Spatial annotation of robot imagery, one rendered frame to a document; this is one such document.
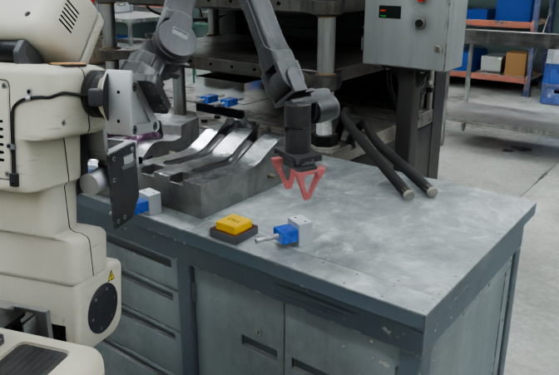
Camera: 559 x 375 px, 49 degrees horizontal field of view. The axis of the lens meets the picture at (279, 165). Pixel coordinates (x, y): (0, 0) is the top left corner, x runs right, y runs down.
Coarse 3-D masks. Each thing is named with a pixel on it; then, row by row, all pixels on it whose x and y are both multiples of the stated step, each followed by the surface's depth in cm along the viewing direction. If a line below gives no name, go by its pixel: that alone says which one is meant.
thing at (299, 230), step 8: (296, 216) 138; (288, 224) 138; (296, 224) 135; (304, 224) 135; (312, 224) 136; (280, 232) 134; (288, 232) 134; (296, 232) 135; (304, 232) 135; (312, 232) 136; (256, 240) 132; (264, 240) 133; (280, 240) 134; (288, 240) 134; (296, 240) 135; (304, 240) 136; (312, 240) 137
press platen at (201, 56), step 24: (120, 48) 275; (216, 48) 274; (240, 48) 274; (312, 48) 274; (336, 48) 274; (360, 48) 274; (240, 72) 238; (312, 72) 215; (336, 72) 212; (360, 72) 235
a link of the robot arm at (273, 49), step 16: (240, 0) 133; (256, 0) 131; (256, 16) 130; (272, 16) 132; (256, 32) 130; (272, 32) 130; (256, 48) 131; (272, 48) 128; (288, 48) 130; (272, 64) 128; (288, 64) 128; (272, 80) 129; (272, 96) 130
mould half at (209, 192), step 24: (192, 144) 180; (264, 144) 170; (168, 168) 160; (192, 168) 160; (240, 168) 162; (264, 168) 167; (288, 168) 177; (168, 192) 156; (192, 192) 150; (216, 192) 153; (240, 192) 161
